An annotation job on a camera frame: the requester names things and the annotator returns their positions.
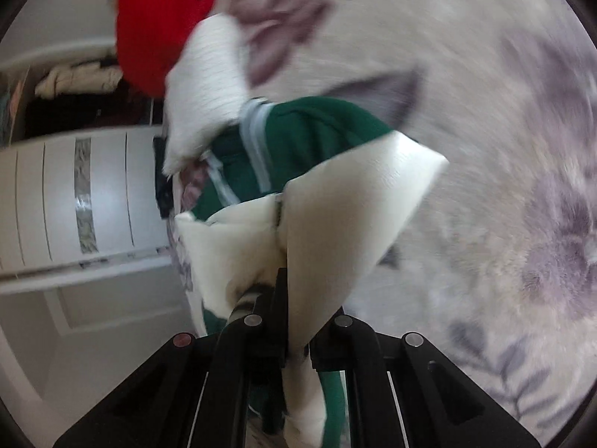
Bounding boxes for green white varsity jacket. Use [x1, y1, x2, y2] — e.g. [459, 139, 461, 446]
[163, 13, 446, 447]

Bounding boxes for cream folded clothes on shelf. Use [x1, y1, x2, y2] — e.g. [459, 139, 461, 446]
[34, 62, 122, 99]

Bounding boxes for white wardrobe with mirror strip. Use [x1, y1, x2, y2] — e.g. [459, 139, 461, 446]
[1, 125, 171, 294]

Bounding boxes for floral fleece bed blanket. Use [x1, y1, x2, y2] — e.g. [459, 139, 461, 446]
[218, 0, 596, 445]

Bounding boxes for red garment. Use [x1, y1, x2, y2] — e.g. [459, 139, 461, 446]
[115, 0, 216, 98]

